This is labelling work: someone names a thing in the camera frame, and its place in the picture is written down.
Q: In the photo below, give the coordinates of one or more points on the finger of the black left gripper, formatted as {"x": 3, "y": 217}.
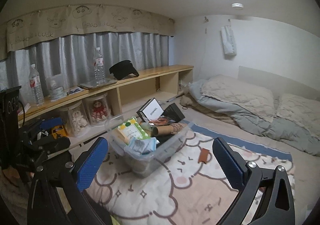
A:
{"x": 50, "y": 144}

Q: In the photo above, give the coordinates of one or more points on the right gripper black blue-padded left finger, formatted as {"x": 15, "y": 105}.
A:
{"x": 57, "y": 194}

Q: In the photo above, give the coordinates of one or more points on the cartoon bear print blanket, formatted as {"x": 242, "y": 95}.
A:
{"x": 170, "y": 187}

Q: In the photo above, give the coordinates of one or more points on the green wet wipes pack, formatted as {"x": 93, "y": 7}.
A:
{"x": 131, "y": 129}

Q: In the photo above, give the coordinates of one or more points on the clear plastic storage bin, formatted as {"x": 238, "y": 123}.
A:
{"x": 144, "y": 165}

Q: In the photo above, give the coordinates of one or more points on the jar with white doll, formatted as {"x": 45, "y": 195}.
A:
{"x": 74, "y": 119}

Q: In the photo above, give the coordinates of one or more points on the beige quilted pillow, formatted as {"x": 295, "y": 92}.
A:
{"x": 303, "y": 112}
{"x": 255, "y": 99}

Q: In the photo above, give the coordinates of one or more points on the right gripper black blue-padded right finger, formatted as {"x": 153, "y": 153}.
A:
{"x": 276, "y": 205}

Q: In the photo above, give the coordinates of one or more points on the beige quilted pillow left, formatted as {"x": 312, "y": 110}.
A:
{"x": 255, "y": 99}

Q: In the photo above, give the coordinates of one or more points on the bag of orange cords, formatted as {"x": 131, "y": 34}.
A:
{"x": 161, "y": 121}

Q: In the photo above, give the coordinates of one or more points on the white hanging wall pouch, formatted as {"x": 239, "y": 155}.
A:
{"x": 228, "y": 41}

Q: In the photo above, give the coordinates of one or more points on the grey blue duvet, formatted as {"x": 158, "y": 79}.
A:
{"x": 279, "y": 129}

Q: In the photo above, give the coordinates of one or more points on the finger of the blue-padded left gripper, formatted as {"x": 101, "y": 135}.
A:
{"x": 51, "y": 123}

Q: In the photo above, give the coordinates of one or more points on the beige cartoon curtain valance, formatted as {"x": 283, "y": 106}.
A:
{"x": 49, "y": 24}

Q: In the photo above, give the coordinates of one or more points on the white Chanel box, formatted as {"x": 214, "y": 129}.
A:
{"x": 151, "y": 110}

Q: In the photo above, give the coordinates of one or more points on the cardboard tube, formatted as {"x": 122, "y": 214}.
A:
{"x": 166, "y": 130}

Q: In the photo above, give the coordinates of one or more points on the clear plastic jar on shelf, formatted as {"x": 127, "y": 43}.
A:
{"x": 55, "y": 86}

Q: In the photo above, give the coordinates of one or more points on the water bottle far left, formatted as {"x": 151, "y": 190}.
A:
{"x": 35, "y": 85}

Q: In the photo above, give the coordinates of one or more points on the grey tablet on shelf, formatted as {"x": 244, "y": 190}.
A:
{"x": 97, "y": 84}

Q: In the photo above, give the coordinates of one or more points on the blue tissue pack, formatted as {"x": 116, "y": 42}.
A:
{"x": 142, "y": 146}

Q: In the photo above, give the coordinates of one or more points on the brown leather card sleeve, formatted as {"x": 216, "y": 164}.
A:
{"x": 203, "y": 156}

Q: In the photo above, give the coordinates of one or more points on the black visor cap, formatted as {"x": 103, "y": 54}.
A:
{"x": 123, "y": 69}

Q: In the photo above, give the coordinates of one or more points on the white ceiling smoke detector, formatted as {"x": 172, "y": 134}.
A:
{"x": 237, "y": 6}

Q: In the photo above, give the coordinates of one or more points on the water bottle near cap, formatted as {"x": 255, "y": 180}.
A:
{"x": 99, "y": 70}

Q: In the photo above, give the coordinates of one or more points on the grey curtain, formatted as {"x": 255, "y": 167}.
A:
{"x": 73, "y": 57}

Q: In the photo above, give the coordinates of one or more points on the wooden long shelf unit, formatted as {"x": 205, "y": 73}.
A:
{"x": 160, "y": 83}

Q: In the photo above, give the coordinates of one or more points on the beige quilted pillow right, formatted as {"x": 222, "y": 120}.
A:
{"x": 303, "y": 112}

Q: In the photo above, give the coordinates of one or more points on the jar with red doll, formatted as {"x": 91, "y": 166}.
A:
{"x": 97, "y": 109}

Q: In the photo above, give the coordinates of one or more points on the black small box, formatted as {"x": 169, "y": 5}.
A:
{"x": 174, "y": 113}

